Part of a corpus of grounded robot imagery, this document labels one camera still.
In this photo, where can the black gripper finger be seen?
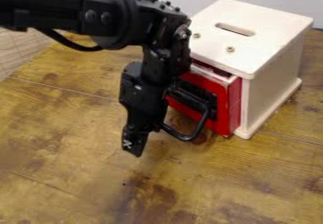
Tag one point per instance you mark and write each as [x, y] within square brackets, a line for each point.
[160, 120]
[134, 139]

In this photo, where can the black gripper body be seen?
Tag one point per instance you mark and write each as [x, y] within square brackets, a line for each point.
[147, 79]

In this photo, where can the red drawer with black handle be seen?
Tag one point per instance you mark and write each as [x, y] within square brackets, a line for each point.
[209, 90]

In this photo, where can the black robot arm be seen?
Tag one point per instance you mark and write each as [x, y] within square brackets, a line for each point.
[93, 25]

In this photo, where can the white wooden box cabinet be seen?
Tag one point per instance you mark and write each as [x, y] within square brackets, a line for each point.
[256, 43]

